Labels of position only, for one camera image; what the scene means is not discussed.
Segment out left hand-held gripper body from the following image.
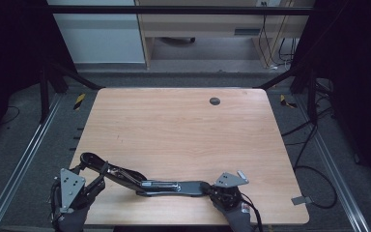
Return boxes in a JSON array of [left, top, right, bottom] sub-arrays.
[[52, 167, 95, 215]]

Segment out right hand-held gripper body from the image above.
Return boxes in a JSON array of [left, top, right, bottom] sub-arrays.
[[211, 170, 249, 209]]

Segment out black long-arm stapler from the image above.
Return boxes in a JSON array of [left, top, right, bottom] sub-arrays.
[[79, 152, 214, 198]]

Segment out person's left hand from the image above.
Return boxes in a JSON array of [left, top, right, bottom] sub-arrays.
[[54, 206, 91, 232]]

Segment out person's right hand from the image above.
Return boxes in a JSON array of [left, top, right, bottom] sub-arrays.
[[220, 202, 259, 232]]

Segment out yellow black floor tape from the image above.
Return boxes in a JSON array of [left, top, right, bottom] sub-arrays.
[[279, 94, 298, 109], [73, 93, 87, 111]]

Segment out grey tape tab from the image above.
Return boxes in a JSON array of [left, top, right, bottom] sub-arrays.
[[291, 195, 314, 206]]

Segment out white cabinet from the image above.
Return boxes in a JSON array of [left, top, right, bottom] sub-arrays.
[[46, 0, 146, 65]]

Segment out dark curtain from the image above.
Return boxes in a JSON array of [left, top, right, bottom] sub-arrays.
[[312, 0, 371, 194], [0, 0, 51, 153]]

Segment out light wooden desk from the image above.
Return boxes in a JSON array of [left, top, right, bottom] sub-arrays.
[[134, 0, 313, 71]]

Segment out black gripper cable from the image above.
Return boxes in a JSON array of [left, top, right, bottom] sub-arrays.
[[47, 178, 62, 226], [241, 192, 265, 232]]

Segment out aluminium floor rail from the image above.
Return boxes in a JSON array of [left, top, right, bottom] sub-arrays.
[[0, 93, 64, 232], [294, 95, 371, 232]]

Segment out black metal frame post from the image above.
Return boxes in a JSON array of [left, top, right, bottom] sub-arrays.
[[38, 64, 51, 124], [306, 69, 319, 124]]

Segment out thin black floor cable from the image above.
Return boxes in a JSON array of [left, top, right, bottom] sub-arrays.
[[0, 105, 21, 127]]

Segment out hanging black desk cables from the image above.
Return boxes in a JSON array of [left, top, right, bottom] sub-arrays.
[[258, 1, 301, 71]]

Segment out black horizontal frame bar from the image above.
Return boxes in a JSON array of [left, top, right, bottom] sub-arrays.
[[46, 4, 317, 15]]

